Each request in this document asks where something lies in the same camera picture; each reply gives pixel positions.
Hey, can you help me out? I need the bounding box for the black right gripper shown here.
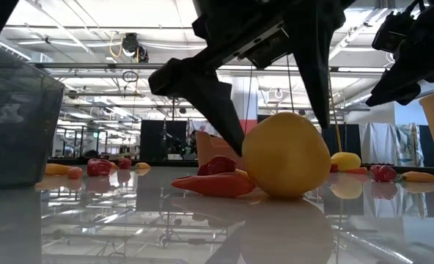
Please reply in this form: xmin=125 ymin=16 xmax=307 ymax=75
xmin=365 ymin=3 xmax=434 ymax=107

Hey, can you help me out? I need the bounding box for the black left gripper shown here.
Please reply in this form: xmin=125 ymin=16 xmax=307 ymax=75
xmin=147 ymin=0 xmax=353 ymax=158

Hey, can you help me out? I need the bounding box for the yellow lemon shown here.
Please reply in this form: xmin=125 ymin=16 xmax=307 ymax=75
xmin=241 ymin=112 xmax=332 ymax=199
xmin=330 ymin=152 xmax=362 ymax=172

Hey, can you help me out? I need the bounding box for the orange carrot toy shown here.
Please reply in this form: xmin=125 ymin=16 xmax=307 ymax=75
xmin=171 ymin=172 xmax=257 ymax=199

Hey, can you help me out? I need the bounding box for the white and red column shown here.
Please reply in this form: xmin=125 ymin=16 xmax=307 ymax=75
xmin=231 ymin=75 xmax=259 ymax=135

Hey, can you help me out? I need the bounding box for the patterned cloth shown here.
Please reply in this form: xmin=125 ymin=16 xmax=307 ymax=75
xmin=396 ymin=123 xmax=422 ymax=168

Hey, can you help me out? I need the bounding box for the white curtain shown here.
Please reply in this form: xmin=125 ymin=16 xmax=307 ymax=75
xmin=359 ymin=122 xmax=397 ymax=166

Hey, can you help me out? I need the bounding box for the black partition panel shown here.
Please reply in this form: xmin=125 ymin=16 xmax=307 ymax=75
xmin=328 ymin=123 xmax=361 ymax=155
xmin=139 ymin=120 xmax=188 ymax=162

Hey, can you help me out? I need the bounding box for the white hanging sheet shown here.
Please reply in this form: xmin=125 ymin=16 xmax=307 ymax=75
xmin=187 ymin=120 xmax=221 ymax=139

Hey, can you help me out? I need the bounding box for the orange plastic basket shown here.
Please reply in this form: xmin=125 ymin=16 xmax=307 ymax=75
xmin=196 ymin=131 xmax=246 ymax=172

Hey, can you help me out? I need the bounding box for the grey plastic basket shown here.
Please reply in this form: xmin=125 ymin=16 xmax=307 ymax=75
xmin=0 ymin=38 xmax=67 ymax=191

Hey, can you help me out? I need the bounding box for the black hanging cable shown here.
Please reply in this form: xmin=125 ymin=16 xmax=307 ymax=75
xmin=285 ymin=54 xmax=295 ymax=114

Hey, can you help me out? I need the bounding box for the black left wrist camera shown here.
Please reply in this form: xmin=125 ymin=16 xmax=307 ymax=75
xmin=245 ymin=31 xmax=292 ymax=70

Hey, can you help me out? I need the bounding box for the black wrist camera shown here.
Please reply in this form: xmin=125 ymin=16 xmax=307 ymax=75
xmin=245 ymin=31 xmax=292 ymax=70
xmin=371 ymin=10 xmax=411 ymax=53

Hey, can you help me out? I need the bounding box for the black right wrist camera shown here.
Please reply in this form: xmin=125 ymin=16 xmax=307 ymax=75
xmin=371 ymin=10 xmax=411 ymax=53

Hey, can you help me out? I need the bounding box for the yellow hanging rope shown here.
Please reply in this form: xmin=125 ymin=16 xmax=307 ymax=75
xmin=328 ymin=69 xmax=343 ymax=153

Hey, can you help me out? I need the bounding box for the black camera cable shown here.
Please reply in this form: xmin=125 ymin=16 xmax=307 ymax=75
xmin=406 ymin=0 xmax=430 ymax=16

